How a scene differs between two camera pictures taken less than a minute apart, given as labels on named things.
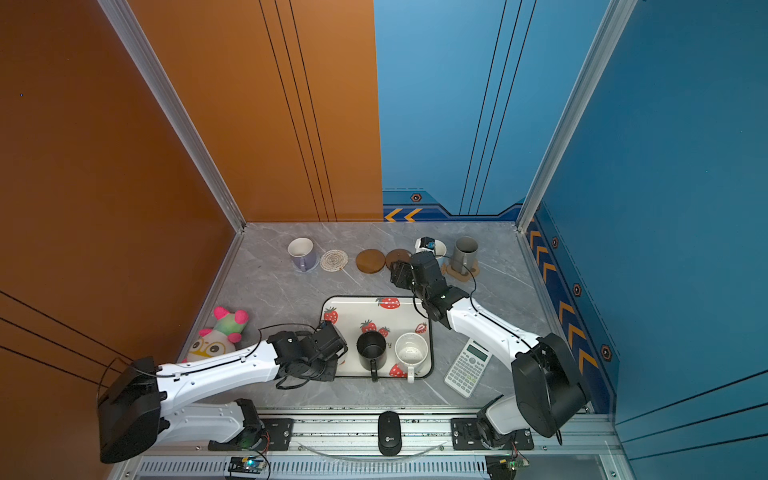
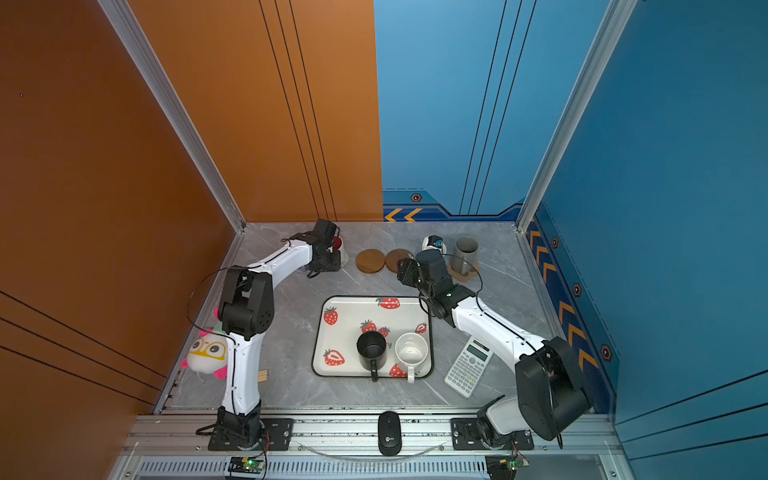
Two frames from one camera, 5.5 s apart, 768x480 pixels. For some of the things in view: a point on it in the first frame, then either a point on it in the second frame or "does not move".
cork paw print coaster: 468,277 does not move
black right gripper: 401,273 does not move
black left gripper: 331,374 to 335,266
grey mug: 464,255 does not move
